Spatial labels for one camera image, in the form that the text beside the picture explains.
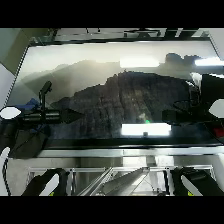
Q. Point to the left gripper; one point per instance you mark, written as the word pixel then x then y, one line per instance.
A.
pixel 52 116

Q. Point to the blue shirt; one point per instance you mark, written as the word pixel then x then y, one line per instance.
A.
pixel 30 104

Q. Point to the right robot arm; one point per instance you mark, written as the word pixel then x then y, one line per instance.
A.
pixel 218 108

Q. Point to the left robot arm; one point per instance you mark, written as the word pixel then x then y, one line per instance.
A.
pixel 10 112

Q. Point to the black garment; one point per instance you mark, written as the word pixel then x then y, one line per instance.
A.
pixel 28 146

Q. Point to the red garment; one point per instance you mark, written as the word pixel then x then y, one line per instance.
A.
pixel 219 132

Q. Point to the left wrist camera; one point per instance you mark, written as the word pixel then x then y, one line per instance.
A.
pixel 45 87

